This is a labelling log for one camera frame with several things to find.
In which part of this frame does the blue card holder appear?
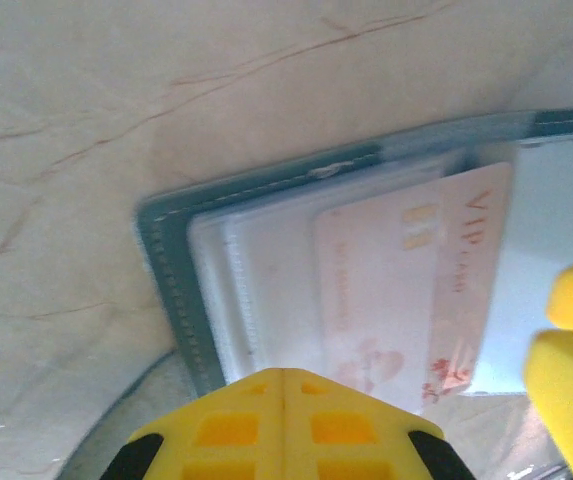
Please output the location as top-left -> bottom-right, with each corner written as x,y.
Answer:
133,102 -> 573,401

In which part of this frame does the white VIP card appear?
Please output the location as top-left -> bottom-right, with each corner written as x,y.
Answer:
308,160 -> 515,417

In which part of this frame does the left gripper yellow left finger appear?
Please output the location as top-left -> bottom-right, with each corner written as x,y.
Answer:
100,368 -> 286,480

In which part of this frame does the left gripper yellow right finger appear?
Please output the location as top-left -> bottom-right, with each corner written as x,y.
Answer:
284,368 -> 473,480

